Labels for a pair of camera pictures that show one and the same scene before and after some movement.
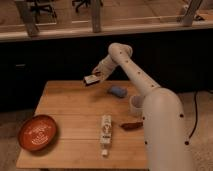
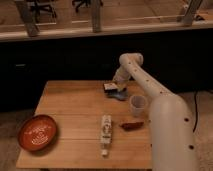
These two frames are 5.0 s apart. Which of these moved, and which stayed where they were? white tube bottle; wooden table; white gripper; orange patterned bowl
Moved: white gripper
Stayed: white tube bottle; orange patterned bowl; wooden table
